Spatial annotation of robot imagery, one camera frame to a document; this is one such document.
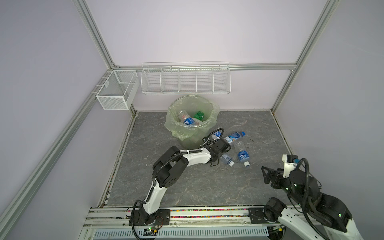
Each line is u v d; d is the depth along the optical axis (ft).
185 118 2.93
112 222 2.42
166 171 1.69
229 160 2.91
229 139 3.16
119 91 3.32
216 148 2.44
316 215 1.42
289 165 1.85
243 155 2.93
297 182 1.48
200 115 3.15
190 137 2.66
